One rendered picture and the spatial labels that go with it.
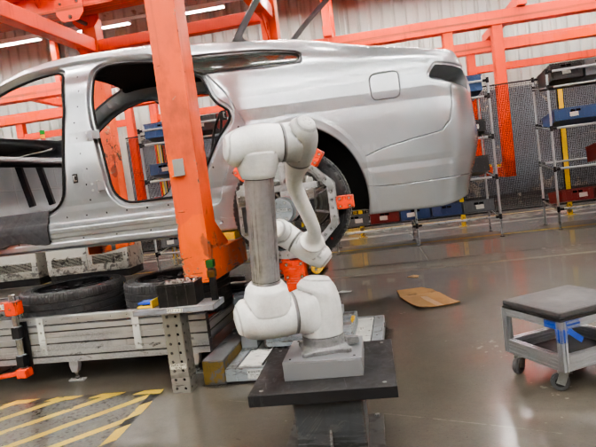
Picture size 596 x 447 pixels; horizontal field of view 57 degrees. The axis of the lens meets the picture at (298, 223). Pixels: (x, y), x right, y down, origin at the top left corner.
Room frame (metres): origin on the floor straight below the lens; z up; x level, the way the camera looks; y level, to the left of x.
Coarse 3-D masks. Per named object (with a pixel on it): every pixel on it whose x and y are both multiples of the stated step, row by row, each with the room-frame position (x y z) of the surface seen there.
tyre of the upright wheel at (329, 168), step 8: (328, 160) 3.11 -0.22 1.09; (320, 168) 2.98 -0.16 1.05; (328, 168) 2.97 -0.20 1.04; (336, 168) 3.08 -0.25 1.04; (328, 176) 2.97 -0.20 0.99; (336, 176) 2.96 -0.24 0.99; (344, 176) 3.16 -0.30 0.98; (240, 184) 3.06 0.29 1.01; (336, 184) 2.96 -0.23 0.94; (344, 184) 2.99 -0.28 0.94; (336, 192) 2.96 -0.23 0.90; (344, 192) 2.96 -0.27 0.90; (344, 208) 2.96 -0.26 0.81; (344, 216) 2.96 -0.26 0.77; (344, 224) 2.96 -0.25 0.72; (240, 232) 3.07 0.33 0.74; (336, 232) 2.97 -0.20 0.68; (344, 232) 3.04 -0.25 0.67; (328, 240) 2.98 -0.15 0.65; (336, 240) 2.97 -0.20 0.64
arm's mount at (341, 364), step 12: (360, 336) 2.10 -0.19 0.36; (300, 348) 2.03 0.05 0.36; (360, 348) 1.95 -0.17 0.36; (288, 360) 1.89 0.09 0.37; (300, 360) 1.88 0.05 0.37; (312, 360) 1.86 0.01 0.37; (324, 360) 1.86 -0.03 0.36; (336, 360) 1.85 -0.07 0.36; (348, 360) 1.84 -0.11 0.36; (360, 360) 1.84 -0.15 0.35; (288, 372) 1.87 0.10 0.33; (300, 372) 1.87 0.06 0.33; (312, 372) 1.86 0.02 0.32; (324, 372) 1.86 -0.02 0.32; (336, 372) 1.85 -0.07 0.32; (348, 372) 1.84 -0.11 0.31; (360, 372) 1.84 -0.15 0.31
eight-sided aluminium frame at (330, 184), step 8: (312, 168) 2.90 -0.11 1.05; (320, 176) 2.89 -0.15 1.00; (328, 184) 2.88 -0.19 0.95; (328, 192) 2.89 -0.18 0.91; (328, 200) 2.89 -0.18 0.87; (240, 208) 2.98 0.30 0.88; (336, 208) 2.88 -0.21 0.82; (240, 216) 2.98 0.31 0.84; (336, 216) 2.88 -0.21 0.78; (240, 224) 2.98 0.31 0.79; (336, 224) 2.88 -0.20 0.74; (328, 232) 2.89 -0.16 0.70; (248, 240) 2.98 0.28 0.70; (280, 256) 2.96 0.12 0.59; (288, 256) 2.94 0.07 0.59
